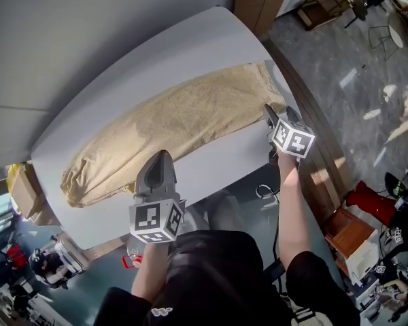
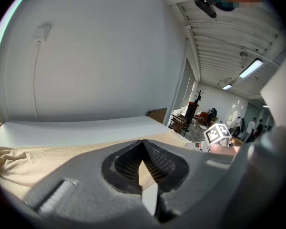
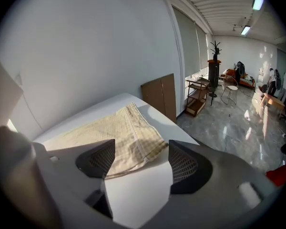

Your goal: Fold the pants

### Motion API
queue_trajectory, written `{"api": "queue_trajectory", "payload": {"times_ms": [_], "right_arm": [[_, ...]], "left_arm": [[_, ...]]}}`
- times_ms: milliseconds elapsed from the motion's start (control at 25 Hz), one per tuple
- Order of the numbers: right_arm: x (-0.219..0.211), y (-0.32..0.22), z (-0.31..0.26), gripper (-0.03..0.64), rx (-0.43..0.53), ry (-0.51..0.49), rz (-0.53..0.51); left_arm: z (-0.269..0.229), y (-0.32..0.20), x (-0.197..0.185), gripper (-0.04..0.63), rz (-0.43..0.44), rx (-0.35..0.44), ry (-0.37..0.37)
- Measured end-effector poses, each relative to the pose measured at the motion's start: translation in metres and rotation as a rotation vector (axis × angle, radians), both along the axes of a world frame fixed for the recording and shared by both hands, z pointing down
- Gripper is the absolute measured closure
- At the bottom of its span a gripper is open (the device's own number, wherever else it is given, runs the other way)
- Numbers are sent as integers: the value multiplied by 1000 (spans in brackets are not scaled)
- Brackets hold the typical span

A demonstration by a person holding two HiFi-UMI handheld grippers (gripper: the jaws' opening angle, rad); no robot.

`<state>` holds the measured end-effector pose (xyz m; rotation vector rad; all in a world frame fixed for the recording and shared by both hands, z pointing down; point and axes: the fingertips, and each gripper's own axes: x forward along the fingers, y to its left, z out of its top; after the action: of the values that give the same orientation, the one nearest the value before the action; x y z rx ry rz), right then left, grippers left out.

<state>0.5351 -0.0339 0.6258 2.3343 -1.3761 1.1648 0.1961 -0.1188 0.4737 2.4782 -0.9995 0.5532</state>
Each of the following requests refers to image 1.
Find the wooden chair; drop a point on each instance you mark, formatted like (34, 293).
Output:
(323, 3)

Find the red bag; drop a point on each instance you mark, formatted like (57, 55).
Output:
(14, 256)

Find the person's black shirt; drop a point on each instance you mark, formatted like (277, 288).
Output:
(217, 284)

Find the round white side table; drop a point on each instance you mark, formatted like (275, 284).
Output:
(395, 29)

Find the yellow plastic bag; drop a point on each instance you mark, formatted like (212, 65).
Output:
(13, 178)

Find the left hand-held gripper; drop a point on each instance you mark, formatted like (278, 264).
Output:
(149, 219)

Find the person's grey-clad legs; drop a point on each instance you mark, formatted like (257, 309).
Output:
(221, 212)

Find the white box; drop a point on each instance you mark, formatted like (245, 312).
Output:
(364, 261)

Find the brown cardboard box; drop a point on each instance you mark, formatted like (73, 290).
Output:
(25, 192)

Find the tan woven pants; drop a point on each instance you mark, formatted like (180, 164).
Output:
(190, 114)

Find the person's right forearm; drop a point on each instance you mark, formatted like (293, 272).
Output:
(292, 216)

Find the person's left forearm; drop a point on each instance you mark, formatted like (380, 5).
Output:
(149, 273)

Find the brown wooden cabinet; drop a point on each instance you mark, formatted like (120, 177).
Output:
(350, 233)

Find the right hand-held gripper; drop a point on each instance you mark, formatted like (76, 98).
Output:
(292, 139)

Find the brown wooden panel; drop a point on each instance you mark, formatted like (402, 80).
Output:
(258, 2)

